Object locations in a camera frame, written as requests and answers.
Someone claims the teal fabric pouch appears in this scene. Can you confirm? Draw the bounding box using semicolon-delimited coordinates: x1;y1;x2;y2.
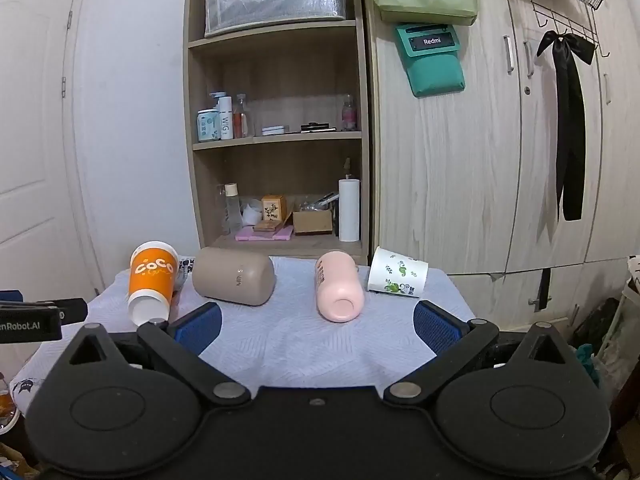
395;22;467;98

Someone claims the white door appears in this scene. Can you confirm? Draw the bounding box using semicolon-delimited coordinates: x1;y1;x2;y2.
0;0;103;306

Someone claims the clear bottle with beige cap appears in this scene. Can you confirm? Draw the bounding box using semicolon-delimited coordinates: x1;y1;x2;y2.
222;183;243;236

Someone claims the light blue wipes pack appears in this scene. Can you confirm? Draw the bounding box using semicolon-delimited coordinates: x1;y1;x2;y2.
196;109;217;142

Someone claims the white paper towel roll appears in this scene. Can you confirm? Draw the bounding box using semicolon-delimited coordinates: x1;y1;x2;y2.
338;177;361;242

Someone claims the black ribbon bow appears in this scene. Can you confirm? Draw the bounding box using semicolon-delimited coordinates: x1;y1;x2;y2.
536;30;597;222

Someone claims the clear bottle with red liquid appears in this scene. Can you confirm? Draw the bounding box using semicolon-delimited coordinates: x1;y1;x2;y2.
233;93;250;139

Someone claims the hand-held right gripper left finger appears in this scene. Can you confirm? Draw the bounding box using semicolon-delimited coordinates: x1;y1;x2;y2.
60;302;251;408

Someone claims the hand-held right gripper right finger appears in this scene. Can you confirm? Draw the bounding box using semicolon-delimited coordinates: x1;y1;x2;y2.
384;300;581;406

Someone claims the white pump bottle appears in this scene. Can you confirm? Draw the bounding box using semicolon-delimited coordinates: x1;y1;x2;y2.
209;91;235;141

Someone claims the orange drink bottle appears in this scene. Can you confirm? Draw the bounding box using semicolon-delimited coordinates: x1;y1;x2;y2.
0;374;22;433

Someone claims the beige tumbler cup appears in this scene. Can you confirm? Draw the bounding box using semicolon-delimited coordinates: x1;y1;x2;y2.
192;246;277;307

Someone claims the white laundry basket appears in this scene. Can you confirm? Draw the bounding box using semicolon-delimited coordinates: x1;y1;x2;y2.
599;255;640;376

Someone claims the pink flat pad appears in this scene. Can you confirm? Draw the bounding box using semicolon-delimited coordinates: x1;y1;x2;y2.
234;225;295;243

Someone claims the wooden box with floral print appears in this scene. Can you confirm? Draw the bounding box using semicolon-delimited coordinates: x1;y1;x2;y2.
261;195;289;222

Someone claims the cardboard box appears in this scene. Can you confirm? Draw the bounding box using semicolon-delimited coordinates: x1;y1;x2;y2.
292;209;334;236

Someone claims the pink bottle cup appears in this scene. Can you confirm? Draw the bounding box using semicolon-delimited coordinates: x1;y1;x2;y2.
314;251;366;323

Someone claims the white quilted table cloth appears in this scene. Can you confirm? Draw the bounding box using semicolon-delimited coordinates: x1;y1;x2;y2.
9;255;477;401

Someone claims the white plastic bag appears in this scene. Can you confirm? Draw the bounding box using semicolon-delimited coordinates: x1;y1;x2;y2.
240;200;264;227

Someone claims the white floral paper cup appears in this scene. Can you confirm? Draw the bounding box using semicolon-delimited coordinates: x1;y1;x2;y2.
367;246;430;298

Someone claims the black and white printed cloth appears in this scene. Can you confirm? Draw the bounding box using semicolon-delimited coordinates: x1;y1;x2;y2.
171;257;197;292

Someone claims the pink jar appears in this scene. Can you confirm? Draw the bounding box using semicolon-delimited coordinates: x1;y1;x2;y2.
341;94;359;132

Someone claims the orange and white paper cup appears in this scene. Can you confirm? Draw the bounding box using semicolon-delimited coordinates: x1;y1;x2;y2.
127;241;180;324

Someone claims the teal cloth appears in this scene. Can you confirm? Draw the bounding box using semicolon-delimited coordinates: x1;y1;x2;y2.
574;342;602;387

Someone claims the wooden shelf unit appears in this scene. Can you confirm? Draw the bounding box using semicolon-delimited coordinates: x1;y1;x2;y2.
182;0;372;264

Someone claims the light wood wardrobe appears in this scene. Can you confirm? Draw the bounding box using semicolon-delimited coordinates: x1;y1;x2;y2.
364;0;640;317

